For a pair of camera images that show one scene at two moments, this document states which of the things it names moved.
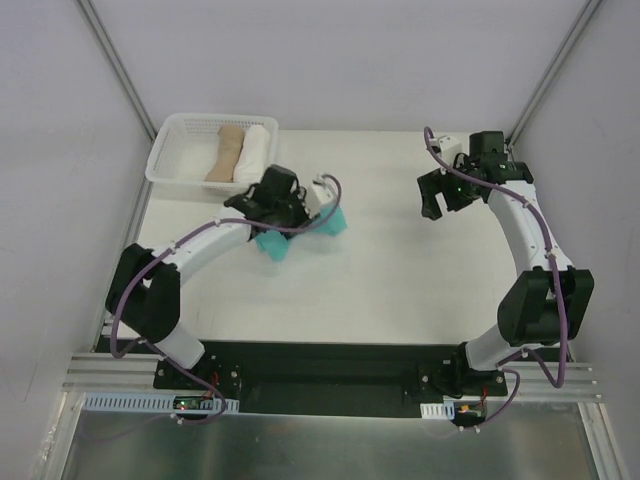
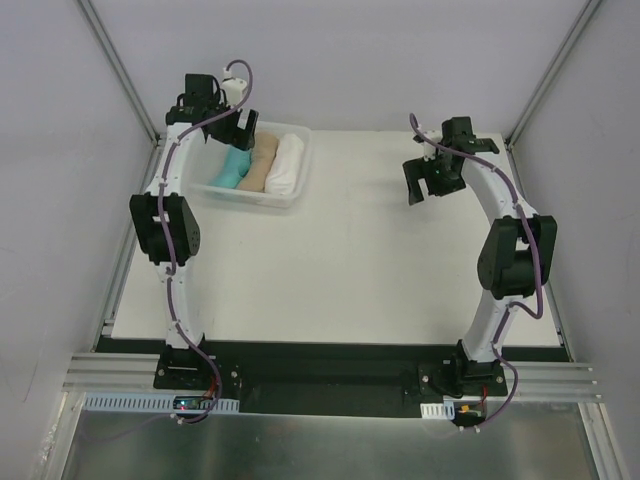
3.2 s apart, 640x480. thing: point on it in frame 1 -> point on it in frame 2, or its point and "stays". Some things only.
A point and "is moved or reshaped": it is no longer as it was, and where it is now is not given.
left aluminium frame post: x=125 y=77 stays
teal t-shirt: x=274 y=243 -> x=237 y=166
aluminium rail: x=101 y=373 stays
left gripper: x=292 y=218 -> x=232 y=129
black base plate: x=341 y=379 stays
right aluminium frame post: x=554 y=71 stays
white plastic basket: x=185 y=145 is moved or reshaped
